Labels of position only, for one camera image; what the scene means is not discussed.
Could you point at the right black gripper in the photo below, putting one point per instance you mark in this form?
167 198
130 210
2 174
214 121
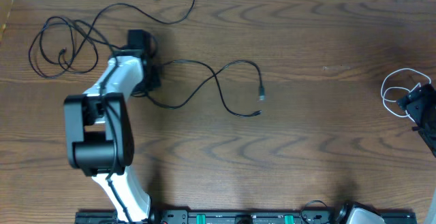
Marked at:
417 109

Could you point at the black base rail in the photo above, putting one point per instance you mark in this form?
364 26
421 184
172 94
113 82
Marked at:
315 212

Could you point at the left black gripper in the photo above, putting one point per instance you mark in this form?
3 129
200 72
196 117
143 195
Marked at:
157 76

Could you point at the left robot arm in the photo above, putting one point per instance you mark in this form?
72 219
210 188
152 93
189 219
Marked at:
100 140

